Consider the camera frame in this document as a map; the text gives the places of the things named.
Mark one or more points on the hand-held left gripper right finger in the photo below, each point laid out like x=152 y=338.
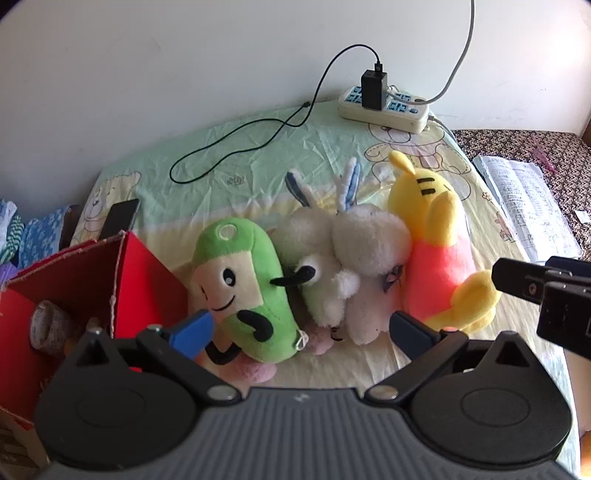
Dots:
x=408 y=333

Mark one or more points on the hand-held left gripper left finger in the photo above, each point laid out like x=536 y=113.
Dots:
x=191 y=330

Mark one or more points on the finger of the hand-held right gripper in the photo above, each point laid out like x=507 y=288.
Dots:
x=568 y=318
x=517 y=279

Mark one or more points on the red cardboard box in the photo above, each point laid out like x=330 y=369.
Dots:
x=138 y=277

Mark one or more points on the pink plush teddy bear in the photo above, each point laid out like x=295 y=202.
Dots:
x=256 y=371

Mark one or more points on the white green fuzzy plush toy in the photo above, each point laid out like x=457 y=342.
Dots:
x=318 y=297

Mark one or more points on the white plush rabbit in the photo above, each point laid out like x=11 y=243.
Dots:
x=369 y=235

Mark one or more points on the yellow plush tiger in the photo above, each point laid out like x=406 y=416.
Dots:
x=429 y=198

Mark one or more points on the bear print cloth covered desktop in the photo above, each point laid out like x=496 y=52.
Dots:
x=277 y=152

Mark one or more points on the white paper sheets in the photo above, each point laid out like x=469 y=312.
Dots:
x=521 y=198

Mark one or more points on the small white paper scrap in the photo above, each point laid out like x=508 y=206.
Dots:
x=581 y=215

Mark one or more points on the brown floral cloth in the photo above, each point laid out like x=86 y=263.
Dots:
x=568 y=157

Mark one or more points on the black smartphone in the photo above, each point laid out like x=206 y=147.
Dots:
x=117 y=217

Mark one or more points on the grey speckled roll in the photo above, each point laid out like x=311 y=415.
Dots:
x=48 y=325

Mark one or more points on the blue patterned cloth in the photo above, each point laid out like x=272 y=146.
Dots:
x=41 y=235

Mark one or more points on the cream power strip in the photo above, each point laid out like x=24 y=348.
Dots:
x=401 y=117

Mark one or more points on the green striped cloth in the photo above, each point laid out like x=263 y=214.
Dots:
x=11 y=230

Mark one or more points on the black charger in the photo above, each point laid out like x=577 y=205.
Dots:
x=371 y=90

